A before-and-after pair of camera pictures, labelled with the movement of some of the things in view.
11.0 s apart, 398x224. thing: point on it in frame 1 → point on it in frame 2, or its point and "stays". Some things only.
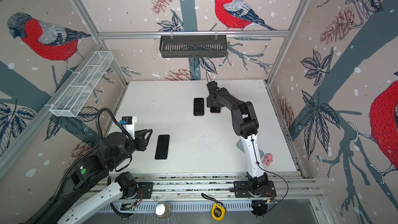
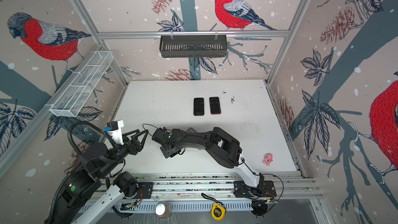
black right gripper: [210, 101] → [166, 151]
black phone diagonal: [198, 108] stays
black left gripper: [141, 138] stays
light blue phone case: [240, 145] → [191, 130]
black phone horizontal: [213, 109] stays
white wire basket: [69, 103] stays
